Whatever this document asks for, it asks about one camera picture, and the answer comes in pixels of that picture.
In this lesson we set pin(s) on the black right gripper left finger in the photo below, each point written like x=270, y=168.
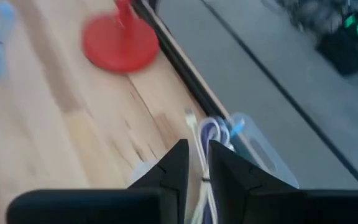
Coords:
x=169, y=174

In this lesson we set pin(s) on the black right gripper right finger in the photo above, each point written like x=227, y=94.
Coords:
x=235, y=174

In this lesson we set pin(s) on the clear plastic bin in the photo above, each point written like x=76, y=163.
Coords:
x=259, y=155

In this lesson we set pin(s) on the red desk lamp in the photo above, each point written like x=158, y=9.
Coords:
x=120, y=43

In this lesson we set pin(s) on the black device green lights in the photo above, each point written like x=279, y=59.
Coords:
x=346, y=53

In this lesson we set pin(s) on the black aluminium table frame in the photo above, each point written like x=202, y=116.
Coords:
x=178, y=62

